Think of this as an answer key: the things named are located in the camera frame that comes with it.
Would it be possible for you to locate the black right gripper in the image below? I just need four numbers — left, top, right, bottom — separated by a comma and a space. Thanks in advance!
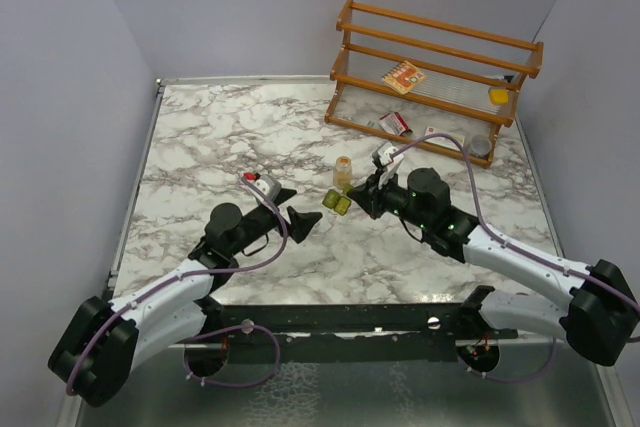
348, 167, 431, 231

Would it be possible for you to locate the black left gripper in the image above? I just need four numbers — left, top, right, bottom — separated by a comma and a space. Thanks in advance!
229, 188, 322, 256

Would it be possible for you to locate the green pill organizer box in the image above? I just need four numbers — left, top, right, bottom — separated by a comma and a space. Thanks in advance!
322, 184, 353, 216

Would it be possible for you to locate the clear pill bottle gold lid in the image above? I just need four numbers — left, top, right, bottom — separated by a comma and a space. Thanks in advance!
333, 156, 352, 189

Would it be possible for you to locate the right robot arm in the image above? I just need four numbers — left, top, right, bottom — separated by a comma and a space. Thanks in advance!
348, 168, 639, 366

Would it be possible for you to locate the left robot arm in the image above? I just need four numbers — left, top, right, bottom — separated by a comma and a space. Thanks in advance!
47, 181, 322, 407

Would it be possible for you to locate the red white medicine packet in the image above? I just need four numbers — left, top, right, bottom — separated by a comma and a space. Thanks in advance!
378, 112, 413, 136

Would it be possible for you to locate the white green medicine box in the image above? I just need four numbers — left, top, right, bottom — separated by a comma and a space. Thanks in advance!
424, 126, 465, 150

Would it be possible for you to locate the orange snack packet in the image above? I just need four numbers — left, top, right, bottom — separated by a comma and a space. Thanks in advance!
381, 61, 426, 95

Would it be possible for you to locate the grey round container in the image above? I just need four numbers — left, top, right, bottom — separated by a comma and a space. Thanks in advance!
467, 135, 493, 158

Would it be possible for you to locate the wooden shelf rack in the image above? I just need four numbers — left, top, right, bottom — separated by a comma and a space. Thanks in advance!
324, 0, 544, 168

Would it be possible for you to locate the yellow lid container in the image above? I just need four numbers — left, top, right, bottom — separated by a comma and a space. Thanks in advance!
488, 87, 510, 106

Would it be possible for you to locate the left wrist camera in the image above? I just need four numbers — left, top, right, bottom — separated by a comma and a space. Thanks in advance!
242, 172, 282, 202

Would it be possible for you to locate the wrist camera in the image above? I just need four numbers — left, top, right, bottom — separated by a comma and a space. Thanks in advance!
242, 172, 282, 202
372, 142, 404, 189

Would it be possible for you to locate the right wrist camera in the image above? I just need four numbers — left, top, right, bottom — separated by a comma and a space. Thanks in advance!
372, 142, 404, 189

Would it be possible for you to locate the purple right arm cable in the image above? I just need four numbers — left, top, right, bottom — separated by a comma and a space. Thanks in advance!
389, 133, 640, 382

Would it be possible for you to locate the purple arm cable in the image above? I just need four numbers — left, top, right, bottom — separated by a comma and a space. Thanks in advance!
389, 133, 640, 382
64, 176, 291, 396

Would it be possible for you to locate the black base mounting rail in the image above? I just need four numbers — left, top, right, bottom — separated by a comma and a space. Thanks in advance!
162, 285, 521, 363

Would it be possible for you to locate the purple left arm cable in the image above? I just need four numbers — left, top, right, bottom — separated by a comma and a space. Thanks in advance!
64, 176, 291, 396

